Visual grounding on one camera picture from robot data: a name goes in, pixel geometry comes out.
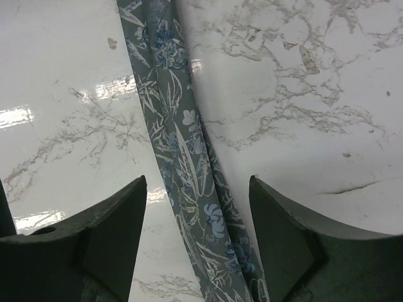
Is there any blue grey floral tie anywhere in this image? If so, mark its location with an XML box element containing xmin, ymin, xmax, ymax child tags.
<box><xmin>117</xmin><ymin>1</ymin><xmax>269</xmax><ymax>301</ymax></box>

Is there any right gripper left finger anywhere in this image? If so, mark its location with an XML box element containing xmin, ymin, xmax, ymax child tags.
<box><xmin>1</xmin><ymin>176</ymin><xmax>147</xmax><ymax>301</ymax></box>

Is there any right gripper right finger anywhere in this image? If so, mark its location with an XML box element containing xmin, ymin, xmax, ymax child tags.
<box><xmin>249</xmin><ymin>177</ymin><xmax>402</xmax><ymax>301</ymax></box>

